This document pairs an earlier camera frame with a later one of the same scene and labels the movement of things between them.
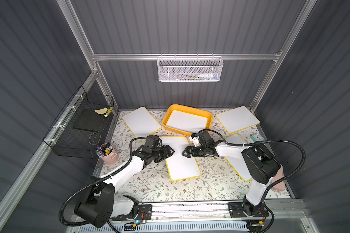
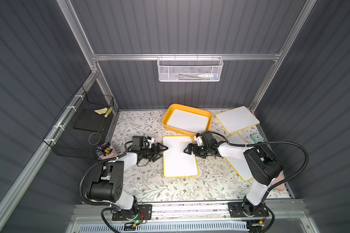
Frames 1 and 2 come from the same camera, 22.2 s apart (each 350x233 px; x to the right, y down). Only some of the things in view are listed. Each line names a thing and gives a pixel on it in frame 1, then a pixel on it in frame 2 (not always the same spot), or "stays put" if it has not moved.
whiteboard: (141, 123) to (177, 163)
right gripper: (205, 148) stays put
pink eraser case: (280, 186) stays put
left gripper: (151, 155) stays put
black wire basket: (76, 133) stays put
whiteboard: (180, 166) to (188, 120)
